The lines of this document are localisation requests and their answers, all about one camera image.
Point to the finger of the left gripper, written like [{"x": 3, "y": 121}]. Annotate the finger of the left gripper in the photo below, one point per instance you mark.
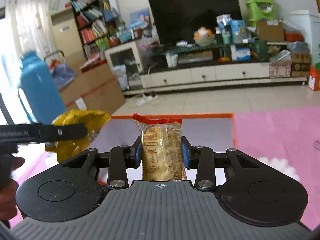
[{"x": 67, "y": 132}]

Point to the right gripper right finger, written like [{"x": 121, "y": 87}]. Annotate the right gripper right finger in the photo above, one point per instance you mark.
[{"x": 201, "y": 158}]

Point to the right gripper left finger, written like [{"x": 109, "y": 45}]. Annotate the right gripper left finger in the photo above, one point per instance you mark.
[{"x": 121, "y": 158}]

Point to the clear pastry pack red edge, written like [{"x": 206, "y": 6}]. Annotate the clear pastry pack red edge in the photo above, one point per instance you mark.
[{"x": 161, "y": 148}]

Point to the yellow snack bag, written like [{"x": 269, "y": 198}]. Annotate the yellow snack bag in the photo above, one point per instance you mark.
[{"x": 93, "y": 120}]

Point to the person's left hand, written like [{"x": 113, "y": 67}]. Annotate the person's left hand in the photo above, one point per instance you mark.
[{"x": 8, "y": 201}]

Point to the blue thermos jug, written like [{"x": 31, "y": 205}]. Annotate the blue thermos jug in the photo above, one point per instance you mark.
[{"x": 39, "y": 89}]

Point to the white power strip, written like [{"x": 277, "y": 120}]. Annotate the white power strip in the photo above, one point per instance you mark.
[{"x": 146, "y": 99}]

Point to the large cardboard box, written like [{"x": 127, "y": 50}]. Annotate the large cardboard box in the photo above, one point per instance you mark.
[{"x": 96, "y": 89}]

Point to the white glass door cabinet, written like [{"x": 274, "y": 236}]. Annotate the white glass door cabinet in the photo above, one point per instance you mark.
[{"x": 126, "y": 64}]

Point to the white TV stand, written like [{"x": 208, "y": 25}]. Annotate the white TV stand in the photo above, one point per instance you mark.
[{"x": 212, "y": 75}]

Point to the beige floor air conditioner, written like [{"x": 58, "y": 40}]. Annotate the beige floor air conditioner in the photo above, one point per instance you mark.
[{"x": 66, "y": 35}]

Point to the blue tissue box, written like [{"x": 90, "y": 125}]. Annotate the blue tissue box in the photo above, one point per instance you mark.
[{"x": 243, "y": 54}]

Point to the dark bookshelf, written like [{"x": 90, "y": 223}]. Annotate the dark bookshelf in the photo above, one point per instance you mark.
[{"x": 97, "y": 22}]

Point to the fruit bowl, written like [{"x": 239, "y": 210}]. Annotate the fruit bowl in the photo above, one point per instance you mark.
[{"x": 204, "y": 37}]

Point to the white curtain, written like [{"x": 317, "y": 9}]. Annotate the white curtain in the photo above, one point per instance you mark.
[{"x": 31, "y": 25}]

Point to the orange white carton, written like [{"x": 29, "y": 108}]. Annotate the orange white carton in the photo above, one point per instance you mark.
[{"x": 314, "y": 79}]

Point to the stacked brown cartons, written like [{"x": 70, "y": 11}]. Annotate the stacked brown cartons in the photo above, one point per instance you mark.
[{"x": 300, "y": 66}]

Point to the cardboard box on stand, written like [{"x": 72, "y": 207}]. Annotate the cardboard box on stand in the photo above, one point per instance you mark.
[{"x": 271, "y": 30}]

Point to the black television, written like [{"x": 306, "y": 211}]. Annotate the black television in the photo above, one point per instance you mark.
[{"x": 177, "y": 20}]

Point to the green plastic drawer tower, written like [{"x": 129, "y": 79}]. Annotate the green plastic drawer tower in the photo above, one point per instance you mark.
[{"x": 259, "y": 10}]

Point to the white refrigerator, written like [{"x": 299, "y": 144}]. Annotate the white refrigerator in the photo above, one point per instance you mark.
[{"x": 309, "y": 24}]

